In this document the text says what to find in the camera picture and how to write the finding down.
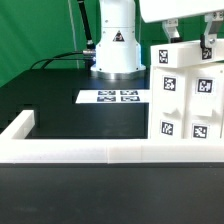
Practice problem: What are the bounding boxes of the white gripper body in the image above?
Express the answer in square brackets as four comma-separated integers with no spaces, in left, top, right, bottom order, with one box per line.
[139,0,224,23]

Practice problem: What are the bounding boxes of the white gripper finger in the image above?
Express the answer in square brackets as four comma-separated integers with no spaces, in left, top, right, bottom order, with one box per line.
[200,11,224,48]
[162,19,181,43]

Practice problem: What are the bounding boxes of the small white box part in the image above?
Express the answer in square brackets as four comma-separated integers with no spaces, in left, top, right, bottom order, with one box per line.
[151,39,224,68]

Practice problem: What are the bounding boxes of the large white cabinet body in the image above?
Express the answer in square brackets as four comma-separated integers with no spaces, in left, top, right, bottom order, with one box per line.
[148,63,224,140]

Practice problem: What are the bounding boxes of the white cabinet door panel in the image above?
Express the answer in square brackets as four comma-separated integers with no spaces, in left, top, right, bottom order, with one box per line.
[184,66,224,140]

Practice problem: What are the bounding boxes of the black cable on table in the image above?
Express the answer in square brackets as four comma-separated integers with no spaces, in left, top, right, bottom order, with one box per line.
[29,51,97,71]

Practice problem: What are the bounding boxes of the black ribbed cable hose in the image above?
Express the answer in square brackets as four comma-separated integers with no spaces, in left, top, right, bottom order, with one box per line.
[77,0,96,56]

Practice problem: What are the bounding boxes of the white marker base plate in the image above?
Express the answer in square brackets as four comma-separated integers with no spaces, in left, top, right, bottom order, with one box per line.
[75,89,150,104]

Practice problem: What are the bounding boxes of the white U-shaped boundary frame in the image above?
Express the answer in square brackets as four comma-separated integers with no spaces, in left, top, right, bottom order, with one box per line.
[0,110,224,164]

